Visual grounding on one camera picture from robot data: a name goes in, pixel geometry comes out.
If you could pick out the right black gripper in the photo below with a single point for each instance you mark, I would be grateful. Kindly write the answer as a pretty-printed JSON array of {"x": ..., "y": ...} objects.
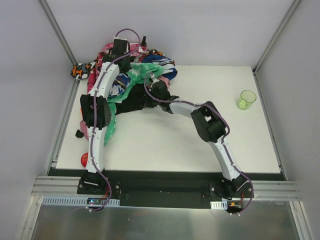
[{"x": 158, "y": 88}]

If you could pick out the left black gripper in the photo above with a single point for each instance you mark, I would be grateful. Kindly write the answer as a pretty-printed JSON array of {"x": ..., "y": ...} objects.
[{"x": 120, "y": 46}]

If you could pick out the pink camouflage cloth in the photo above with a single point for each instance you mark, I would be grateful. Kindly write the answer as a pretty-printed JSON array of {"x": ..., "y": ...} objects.
[{"x": 127, "y": 93}]

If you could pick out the black cloth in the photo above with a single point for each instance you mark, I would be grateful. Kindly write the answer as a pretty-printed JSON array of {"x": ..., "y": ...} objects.
[{"x": 87, "y": 109}]

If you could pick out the green white cloth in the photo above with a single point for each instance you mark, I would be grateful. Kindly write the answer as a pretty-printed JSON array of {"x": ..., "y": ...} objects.
[{"x": 128, "y": 94}]

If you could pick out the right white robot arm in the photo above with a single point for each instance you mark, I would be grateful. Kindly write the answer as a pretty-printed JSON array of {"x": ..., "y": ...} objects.
[{"x": 211, "y": 127}]

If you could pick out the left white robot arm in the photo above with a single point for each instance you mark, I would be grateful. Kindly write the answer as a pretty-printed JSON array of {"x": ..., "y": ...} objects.
[{"x": 93, "y": 177}]

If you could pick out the green transparent plastic cup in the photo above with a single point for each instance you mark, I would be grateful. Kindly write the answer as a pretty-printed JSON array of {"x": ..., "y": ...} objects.
[{"x": 246, "y": 99}]

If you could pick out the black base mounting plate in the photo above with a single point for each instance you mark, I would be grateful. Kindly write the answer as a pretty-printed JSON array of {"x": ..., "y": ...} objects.
[{"x": 166, "y": 200}]

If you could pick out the red ball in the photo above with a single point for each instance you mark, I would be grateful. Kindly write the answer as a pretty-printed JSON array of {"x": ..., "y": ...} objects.
[{"x": 84, "y": 159}]

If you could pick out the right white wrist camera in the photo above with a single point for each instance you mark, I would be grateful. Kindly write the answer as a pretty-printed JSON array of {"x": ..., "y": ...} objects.
[{"x": 152, "y": 81}]

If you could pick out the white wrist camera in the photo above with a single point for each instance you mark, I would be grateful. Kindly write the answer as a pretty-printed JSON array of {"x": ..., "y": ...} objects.
[
  {"x": 152, "y": 81},
  {"x": 116, "y": 38}
]

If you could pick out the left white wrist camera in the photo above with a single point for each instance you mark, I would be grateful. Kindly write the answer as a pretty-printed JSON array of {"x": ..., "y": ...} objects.
[{"x": 116, "y": 38}]

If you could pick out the left aluminium frame post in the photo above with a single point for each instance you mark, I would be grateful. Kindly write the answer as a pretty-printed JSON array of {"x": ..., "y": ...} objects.
[{"x": 57, "y": 30}]

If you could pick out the aluminium frame post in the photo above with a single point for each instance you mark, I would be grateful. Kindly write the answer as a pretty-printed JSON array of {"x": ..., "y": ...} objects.
[
  {"x": 280, "y": 28},
  {"x": 57, "y": 30}
]

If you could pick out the right aluminium frame post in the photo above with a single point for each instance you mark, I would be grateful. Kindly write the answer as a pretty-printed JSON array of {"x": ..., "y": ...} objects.
[{"x": 280, "y": 28}]

